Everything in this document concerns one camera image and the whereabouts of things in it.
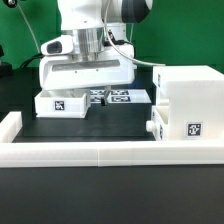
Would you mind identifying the white drawer with tag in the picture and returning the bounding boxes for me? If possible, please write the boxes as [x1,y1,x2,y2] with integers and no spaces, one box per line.
[35,89,91,118]
[146,105,169,141]

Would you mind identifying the white front drawer with tag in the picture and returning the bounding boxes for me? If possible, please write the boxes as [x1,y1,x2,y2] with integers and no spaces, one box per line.
[146,105,169,141]

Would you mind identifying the white drawer cabinet box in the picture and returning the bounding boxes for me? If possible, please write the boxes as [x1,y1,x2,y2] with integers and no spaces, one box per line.
[153,66,224,141]

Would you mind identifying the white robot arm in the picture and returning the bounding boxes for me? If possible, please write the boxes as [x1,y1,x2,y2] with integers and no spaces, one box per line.
[54,0,153,60]

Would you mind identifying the white fiducial marker sheet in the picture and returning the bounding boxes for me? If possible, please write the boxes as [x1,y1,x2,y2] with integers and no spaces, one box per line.
[90,89,151,104]

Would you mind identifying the white U-shaped table fence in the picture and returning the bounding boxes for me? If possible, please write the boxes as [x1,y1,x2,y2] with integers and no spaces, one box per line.
[0,112,224,168]

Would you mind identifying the black device at left edge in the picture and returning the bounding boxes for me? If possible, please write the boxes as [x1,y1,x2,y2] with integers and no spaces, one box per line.
[0,45,13,78]

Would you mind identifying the black cables at robot base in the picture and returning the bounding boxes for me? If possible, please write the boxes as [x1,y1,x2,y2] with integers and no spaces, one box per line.
[19,53,46,69]

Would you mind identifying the thin white cable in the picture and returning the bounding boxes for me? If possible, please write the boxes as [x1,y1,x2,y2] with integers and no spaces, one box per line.
[15,3,42,54]

